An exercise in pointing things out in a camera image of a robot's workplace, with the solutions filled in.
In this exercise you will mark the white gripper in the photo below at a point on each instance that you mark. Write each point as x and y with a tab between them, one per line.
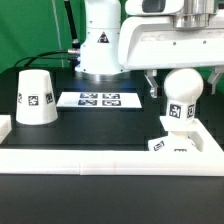
153	43

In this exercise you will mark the white lamp bulb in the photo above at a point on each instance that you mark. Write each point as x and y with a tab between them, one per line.
182	87

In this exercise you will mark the white lamp base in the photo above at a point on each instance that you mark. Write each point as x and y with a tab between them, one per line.
182	136

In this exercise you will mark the white lamp shade cone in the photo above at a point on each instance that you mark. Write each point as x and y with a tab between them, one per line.
35	98

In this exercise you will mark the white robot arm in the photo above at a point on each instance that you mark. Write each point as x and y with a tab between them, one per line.
104	19

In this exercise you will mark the white marker sheet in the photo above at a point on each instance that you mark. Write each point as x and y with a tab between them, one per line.
98	100

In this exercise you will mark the white foam border frame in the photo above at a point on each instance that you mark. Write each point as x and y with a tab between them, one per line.
72	162

